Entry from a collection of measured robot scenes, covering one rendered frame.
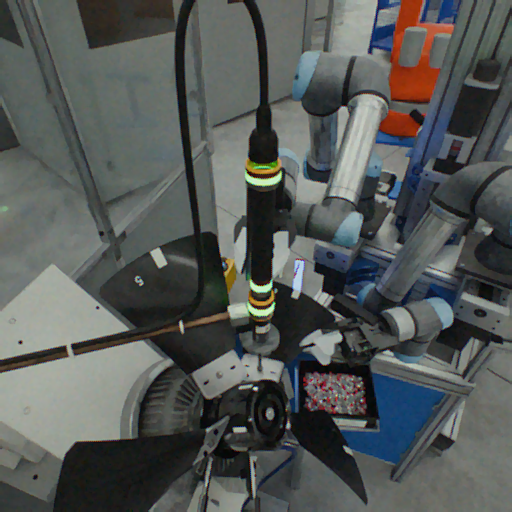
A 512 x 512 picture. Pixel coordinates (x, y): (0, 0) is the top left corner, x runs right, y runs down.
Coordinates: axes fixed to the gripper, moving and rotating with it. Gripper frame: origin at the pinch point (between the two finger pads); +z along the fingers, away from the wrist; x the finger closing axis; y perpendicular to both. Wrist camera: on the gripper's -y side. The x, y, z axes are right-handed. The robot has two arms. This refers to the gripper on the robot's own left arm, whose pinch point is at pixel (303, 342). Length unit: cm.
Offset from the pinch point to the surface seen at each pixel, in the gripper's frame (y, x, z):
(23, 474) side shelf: -3, 32, 69
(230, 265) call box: -38.3, 14.8, 6.3
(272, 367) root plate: 4.2, -1.8, 8.9
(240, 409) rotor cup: 12.7, -9.0, 18.3
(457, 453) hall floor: 20, 117, -85
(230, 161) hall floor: -281, 149, -59
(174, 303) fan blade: -5.2, -18.9, 25.1
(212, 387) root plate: 6.3, -6.1, 21.8
